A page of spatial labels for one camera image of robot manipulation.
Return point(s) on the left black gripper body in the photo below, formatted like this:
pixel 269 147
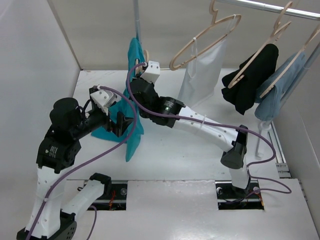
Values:
pixel 94 118

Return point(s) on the white clothes rack frame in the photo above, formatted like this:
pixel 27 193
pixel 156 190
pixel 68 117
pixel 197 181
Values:
pixel 265 126

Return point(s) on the white cloth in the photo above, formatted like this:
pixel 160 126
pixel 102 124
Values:
pixel 202 73

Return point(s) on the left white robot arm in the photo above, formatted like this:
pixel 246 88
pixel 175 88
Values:
pixel 50 220

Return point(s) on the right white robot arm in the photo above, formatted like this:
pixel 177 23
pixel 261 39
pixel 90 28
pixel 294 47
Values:
pixel 172 113

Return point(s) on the teal t shirt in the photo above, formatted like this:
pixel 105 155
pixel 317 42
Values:
pixel 135 55

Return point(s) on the black cloth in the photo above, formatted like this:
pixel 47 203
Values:
pixel 242 94

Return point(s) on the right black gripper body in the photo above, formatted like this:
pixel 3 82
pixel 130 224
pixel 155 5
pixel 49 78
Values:
pixel 143 113

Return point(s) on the light blue cloth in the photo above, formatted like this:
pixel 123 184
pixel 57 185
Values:
pixel 269 106

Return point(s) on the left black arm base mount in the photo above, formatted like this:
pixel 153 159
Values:
pixel 116 200

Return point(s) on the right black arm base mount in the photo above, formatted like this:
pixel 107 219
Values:
pixel 232 198

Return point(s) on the wooden hanger with blue cloth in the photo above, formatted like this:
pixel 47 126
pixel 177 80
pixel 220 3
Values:
pixel 272 84

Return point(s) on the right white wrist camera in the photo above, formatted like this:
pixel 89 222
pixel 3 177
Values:
pixel 151 72

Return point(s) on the aluminium rail at right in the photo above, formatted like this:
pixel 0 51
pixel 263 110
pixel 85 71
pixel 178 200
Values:
pixel 280 160

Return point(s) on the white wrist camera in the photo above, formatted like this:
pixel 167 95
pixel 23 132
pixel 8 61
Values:
pixel 151 72
pixel 103 99

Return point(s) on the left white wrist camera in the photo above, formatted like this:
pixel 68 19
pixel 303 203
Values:
pixel 103 99

